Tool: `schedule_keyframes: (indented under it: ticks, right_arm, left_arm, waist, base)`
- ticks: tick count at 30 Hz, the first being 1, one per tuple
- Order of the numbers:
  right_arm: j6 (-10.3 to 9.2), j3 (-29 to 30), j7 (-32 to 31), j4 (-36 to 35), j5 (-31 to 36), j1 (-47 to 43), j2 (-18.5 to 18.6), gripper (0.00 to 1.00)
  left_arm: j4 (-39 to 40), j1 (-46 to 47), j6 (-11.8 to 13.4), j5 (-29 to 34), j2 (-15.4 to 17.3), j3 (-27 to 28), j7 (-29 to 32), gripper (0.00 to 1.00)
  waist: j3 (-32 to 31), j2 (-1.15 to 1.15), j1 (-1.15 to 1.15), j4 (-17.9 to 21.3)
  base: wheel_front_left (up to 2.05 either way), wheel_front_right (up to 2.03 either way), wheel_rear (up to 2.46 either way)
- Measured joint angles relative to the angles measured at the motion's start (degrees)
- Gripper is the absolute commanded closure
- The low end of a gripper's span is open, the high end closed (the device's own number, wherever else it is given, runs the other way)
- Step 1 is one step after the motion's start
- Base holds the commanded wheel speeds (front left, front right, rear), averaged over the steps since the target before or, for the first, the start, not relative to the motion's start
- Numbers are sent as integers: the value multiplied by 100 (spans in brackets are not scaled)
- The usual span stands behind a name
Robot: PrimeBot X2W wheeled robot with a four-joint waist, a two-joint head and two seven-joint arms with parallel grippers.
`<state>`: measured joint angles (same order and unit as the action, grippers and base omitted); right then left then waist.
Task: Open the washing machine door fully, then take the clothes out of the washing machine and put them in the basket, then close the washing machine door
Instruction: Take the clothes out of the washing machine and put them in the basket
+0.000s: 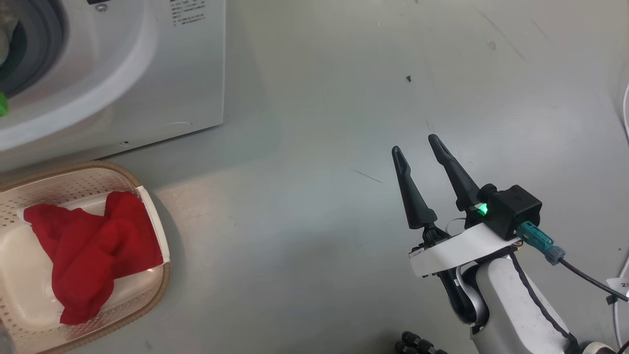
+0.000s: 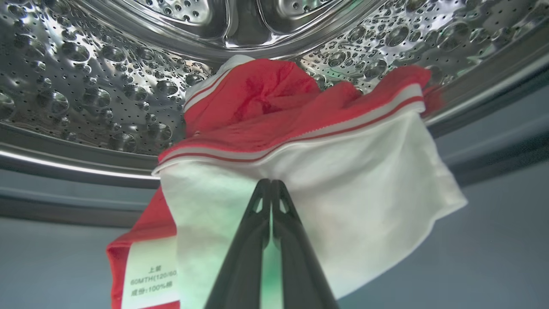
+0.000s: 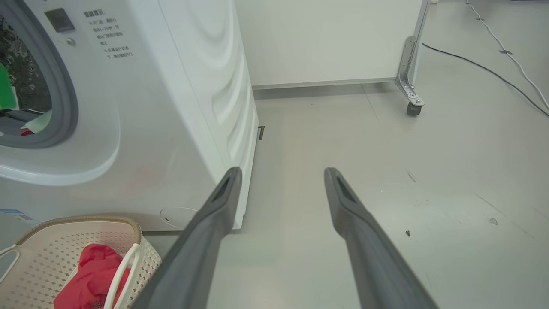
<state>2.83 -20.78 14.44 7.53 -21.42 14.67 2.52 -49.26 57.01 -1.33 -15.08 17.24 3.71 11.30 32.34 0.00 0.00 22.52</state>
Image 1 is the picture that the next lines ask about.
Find white washing machine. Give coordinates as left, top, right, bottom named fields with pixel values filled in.
left=0, top=0, right=227, bottom=172

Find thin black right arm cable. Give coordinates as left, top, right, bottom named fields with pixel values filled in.
left=509, top=251, right=580, bottom=347

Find red garment white stripes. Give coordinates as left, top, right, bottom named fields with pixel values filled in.
left=23, top=190, right=164, bottom=325

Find cream perforated laundry basket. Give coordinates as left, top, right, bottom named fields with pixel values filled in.
left=0, top=161, right=172, bottom=354

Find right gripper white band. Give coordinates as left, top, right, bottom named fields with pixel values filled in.
left=391, top=133, right=522, bottom=279

